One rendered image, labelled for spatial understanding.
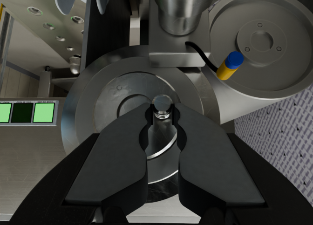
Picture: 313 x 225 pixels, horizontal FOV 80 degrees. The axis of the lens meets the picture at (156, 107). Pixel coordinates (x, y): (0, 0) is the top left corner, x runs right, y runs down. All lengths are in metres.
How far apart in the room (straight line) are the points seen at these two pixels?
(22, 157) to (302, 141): 0.59
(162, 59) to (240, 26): 0.10
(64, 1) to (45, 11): 0.21
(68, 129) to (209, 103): 0.13
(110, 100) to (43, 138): 0.44
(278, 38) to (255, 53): 0.03
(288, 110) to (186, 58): 0.17
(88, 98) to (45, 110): 0.42
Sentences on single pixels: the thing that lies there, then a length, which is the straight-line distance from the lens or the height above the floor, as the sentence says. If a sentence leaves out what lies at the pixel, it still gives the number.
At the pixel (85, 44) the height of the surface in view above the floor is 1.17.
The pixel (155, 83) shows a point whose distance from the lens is 0.16.
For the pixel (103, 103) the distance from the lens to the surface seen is 0.16.
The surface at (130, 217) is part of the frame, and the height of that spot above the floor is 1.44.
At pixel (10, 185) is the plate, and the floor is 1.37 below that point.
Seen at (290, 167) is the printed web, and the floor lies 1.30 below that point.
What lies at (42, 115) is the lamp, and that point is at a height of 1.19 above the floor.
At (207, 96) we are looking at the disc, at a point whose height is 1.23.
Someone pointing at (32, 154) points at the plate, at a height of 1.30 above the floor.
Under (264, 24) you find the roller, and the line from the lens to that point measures 0.23.
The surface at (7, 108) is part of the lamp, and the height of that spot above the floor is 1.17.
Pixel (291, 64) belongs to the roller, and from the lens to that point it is 0.23.
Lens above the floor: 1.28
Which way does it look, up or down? 12 degrees down
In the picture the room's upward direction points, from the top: 180 degrees counter-clockwise
